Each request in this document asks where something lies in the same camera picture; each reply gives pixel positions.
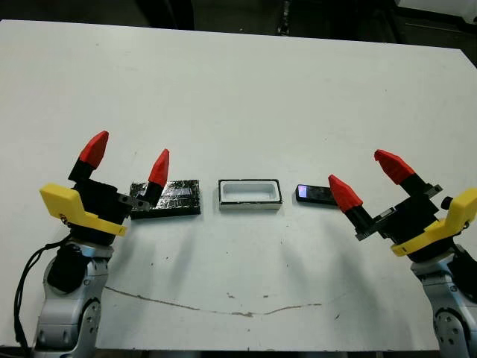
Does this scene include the black glossy box lid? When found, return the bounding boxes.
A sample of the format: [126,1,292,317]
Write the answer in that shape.
[128,179,202,219]

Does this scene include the white box base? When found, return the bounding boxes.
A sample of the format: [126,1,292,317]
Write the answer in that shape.
[218,178,283,213]

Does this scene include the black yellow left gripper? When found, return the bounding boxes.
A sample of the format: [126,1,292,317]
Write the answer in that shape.
[39,130,171,247]

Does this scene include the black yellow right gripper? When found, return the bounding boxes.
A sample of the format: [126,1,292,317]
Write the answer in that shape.
[327,148,477,264]

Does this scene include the black phone-like camera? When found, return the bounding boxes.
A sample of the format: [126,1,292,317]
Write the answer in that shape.
[296,183,336,206]

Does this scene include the black metal stand post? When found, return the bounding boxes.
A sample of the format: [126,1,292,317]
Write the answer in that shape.
[275,0,295,34]

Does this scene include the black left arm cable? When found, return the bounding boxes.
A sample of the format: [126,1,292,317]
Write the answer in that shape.
[13,241,75,355]

